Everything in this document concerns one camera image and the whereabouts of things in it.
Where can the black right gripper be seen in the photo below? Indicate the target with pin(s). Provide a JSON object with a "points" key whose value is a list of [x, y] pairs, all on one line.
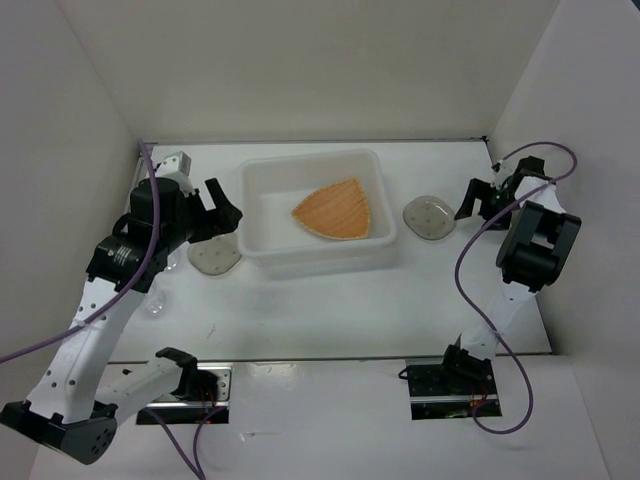
{"points": [[481, 190]]}

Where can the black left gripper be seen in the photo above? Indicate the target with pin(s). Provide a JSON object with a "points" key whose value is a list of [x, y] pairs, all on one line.
{"points": [[222, 219]]}

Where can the translucent white plastic bin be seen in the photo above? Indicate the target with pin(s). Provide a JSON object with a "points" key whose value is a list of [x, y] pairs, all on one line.
{"points": [[271, 188]]}

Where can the smoky glass plate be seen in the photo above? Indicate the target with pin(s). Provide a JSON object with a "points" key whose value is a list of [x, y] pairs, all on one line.
{"points": [[215, 256], [429, 217]]}

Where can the woven bamboo fan tray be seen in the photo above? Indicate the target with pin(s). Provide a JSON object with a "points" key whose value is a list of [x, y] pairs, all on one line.
{"points": [[339, 211]]}

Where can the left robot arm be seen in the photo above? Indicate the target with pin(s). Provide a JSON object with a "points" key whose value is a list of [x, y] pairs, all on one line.
{"points": [[68, 411]]}

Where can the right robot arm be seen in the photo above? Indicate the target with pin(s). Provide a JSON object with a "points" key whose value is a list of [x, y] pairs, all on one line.
{"points": [[539, 237]]}

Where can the small clear glass dish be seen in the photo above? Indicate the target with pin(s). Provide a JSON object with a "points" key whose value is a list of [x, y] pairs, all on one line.
{"points": [[154, 301]]}

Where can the aluminium table edge rail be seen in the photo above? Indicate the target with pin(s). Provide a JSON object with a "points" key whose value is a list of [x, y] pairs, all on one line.
{"points": [[140, 173]]}

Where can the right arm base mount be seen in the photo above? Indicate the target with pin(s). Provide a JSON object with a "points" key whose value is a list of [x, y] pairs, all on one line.
{"points": [[436, 393]]}

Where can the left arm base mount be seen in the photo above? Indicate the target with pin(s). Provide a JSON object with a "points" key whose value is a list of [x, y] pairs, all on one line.
{"points": [[209, 401]]}

